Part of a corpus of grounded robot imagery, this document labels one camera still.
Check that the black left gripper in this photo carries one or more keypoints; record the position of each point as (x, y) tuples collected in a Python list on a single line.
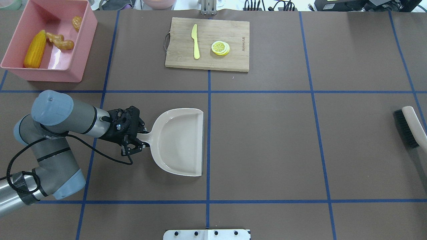
[(115, 136)]

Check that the beige plastic dustpan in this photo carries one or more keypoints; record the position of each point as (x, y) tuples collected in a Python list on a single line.
[(176, 141)]

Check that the tan toy ginger root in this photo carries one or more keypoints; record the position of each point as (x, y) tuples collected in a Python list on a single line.
[(59, 41)]

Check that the yellow toy corn cob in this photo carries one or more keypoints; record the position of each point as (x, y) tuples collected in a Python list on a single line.
[(35, 51)]

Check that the brown toy potato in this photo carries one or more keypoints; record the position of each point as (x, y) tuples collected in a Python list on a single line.
[(76, 22)]

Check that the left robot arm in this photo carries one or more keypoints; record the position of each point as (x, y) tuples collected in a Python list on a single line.
[(53, 116)]

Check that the pink plastic bin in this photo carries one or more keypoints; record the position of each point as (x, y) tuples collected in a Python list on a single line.
[(54, 16)]

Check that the bamboo cutting board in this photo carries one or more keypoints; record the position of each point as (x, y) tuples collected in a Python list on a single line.
[(180, 49)]

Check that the yellow plastic knife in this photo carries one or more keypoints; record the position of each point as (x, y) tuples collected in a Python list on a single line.
[(194, 36)]

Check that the yellow toy lemon slices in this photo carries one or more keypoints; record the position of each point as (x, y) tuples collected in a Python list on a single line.
[(220, 48)]

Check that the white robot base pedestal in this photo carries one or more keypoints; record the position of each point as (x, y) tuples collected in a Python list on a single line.
[(207, 234)]

